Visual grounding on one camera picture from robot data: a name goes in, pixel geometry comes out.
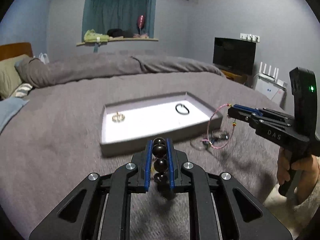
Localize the blue bead bracelet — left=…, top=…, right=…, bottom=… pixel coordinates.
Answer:
left=203, top=134, right=230, bottom=147

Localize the wooden headboard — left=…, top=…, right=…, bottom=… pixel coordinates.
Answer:
left=0, top=42, right=33, bottom=61

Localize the olive green pillow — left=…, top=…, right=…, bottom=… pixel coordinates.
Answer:
left=0, top=54, right=28, bottom=100

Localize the white wifi router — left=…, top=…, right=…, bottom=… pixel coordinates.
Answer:
left=258, top=62, right=287, bottom=89

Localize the black television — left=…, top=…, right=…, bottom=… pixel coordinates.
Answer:
left=213, top=37, right=256, bottom=75

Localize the black cloth on sill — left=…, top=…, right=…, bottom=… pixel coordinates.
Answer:
left=107, top=29, right=133, bottom=38

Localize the wooden tv stand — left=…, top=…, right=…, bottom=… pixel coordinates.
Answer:
left=221, top=69, right=248, bottom=84

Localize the grey bed blanket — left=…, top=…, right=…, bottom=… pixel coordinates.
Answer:
left=1, top=72, right=284, bottom=239

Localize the white cabinet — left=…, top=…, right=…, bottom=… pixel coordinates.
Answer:
left=253, top=75, right=286, bottom=108

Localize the black large bead bracelet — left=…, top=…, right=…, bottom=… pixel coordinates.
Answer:
left=151, top=136, right=176, bottom=201

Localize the black hair tie bracelet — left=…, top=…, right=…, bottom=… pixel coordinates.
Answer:
left=175, top=103, right=190, bottom=116

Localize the white plastic bag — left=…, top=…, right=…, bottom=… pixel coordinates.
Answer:
left=38, top=53, right=50, bottom=64

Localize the teal window curtain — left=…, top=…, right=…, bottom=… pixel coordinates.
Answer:
left=81, top=0, right=156, bottom=39

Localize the wooden window sill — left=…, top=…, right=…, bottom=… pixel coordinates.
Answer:
left=76, top=38, right=159, bottom=47

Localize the gold filigree bracelet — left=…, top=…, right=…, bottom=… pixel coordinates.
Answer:
left=111, top=112, right=126, bottom=123

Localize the rolled grey duvet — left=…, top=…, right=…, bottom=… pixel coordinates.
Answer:
left=15, top=53, right=225, bottom=88

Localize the green cloth on sill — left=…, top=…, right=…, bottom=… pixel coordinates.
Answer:
left=84, top=29, right=110, bottom=43

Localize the light blue towel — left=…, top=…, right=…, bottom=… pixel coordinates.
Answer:
left=0, top=97, right=29, bottom=133

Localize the pink cord bracelet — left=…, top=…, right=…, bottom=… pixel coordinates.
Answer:
left=202, top=103, right=237, bottom=151

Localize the person's right hand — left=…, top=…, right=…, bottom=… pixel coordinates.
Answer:
left=277, top=147, right=319, bottom=204

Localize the striped pillow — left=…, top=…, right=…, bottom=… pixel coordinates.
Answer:
left=11, top=83, right=33, bottom=98

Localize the white wall switch panel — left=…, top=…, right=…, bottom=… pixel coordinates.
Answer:
left=240, top=33, right=260, bottom=43

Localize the grey cardboard tray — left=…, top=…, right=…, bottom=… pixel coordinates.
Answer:
left=100, top=92, right=223, bottom=158

